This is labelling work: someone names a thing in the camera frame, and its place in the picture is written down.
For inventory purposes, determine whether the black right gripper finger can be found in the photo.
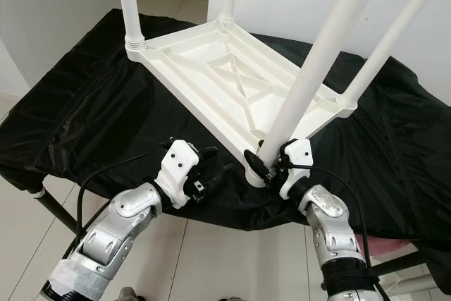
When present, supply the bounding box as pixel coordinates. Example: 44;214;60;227
243;149;275;183

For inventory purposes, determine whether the white plastic table top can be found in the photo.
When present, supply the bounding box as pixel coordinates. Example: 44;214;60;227
125;20;359;188

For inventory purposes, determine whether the grey robot left foot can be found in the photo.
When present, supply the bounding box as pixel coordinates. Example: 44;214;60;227
116;287;145;301

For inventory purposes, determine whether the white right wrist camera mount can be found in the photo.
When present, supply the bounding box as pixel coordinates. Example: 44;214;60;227
278;137;314;199

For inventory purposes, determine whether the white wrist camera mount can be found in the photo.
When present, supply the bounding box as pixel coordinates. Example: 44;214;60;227
278;137;314;199
156;139;199;209

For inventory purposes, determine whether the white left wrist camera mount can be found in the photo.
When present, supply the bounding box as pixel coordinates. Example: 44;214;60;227
156;139;199;209

